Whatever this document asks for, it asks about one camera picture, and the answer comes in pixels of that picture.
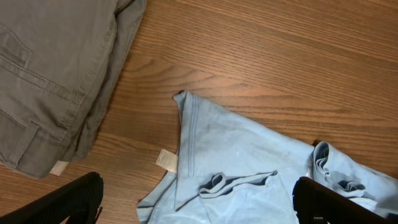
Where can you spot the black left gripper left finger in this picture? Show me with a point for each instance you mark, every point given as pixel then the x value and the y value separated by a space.
pixel 77 202

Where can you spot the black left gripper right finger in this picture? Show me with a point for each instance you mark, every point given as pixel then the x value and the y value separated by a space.
pixel 315 203

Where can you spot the light blue printed t-shirt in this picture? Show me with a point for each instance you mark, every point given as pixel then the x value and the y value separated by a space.
pixel 234 170

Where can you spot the folded beige garment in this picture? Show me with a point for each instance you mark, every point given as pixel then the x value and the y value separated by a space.
pixel 59 167

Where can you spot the folded grey trousers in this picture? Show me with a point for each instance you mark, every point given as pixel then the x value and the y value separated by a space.
pixel 60 61

